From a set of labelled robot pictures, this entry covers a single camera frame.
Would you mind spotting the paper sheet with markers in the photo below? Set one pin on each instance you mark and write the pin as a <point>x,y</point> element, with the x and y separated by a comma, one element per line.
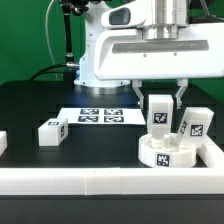
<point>102,116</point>

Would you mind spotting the white round stool seat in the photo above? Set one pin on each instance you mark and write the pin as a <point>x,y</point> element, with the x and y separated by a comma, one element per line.
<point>167,155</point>

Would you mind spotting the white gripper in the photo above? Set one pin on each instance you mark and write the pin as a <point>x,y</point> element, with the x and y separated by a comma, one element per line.
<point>197,52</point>

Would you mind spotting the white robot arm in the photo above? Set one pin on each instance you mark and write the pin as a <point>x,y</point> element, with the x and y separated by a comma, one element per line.
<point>148,39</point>

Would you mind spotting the white U-shaped fence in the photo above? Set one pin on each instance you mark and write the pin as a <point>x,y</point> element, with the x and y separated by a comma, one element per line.
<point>119,181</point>

